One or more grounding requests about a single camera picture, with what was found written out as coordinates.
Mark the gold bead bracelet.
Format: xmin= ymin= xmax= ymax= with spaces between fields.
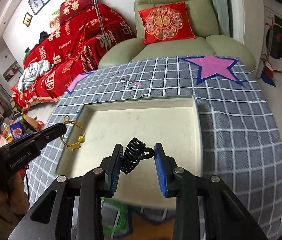
xmin=59 ymin=115 xmax=86 ymax=151

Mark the black claw hair clip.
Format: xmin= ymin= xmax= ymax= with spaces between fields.
xmin=121 ymin=137 xmax=155 ymax=174

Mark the cream jewelry tray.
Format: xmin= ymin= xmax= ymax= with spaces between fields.
xmin=56 ymin=96 xmax=203 ymax=210

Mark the person's left hand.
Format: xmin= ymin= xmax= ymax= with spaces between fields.
xmin=0 ymin=173 xmax=30 ymax=239

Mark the blue snack box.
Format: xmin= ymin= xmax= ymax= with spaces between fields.
xmin=9 ymin=121 xmax=27 ymax=140

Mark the grey white knotted cloth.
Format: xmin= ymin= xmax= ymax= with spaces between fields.
xmin=18 ymin=60 xmax=52 ymax=93

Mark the grey checked tablecloth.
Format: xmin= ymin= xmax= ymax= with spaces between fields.
xmin=24 ymin=55 xmax=282 ymax=240

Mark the red wedding bedspread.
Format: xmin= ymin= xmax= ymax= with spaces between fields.
xmin=12 ymin=3 xmax=135 ymax=111

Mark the small framed picture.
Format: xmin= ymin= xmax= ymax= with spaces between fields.
xmin=23 ymin=12 xmax=32 ymax=27

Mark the dark red pillow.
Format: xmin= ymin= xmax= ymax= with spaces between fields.
xmin=59 ymin=0 xmax=94 ymax=25

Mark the green armchair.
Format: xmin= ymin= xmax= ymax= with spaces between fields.
xmin=98 ymin=0 xmax=257 ymax=72

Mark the red embroidered cushion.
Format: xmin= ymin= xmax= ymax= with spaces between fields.
xmin=138 ymin=2 xmax=195 ymax=45

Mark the white washing machine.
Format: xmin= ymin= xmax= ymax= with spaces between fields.
xmin=261 ymin=7 xmax=282 ymax=72

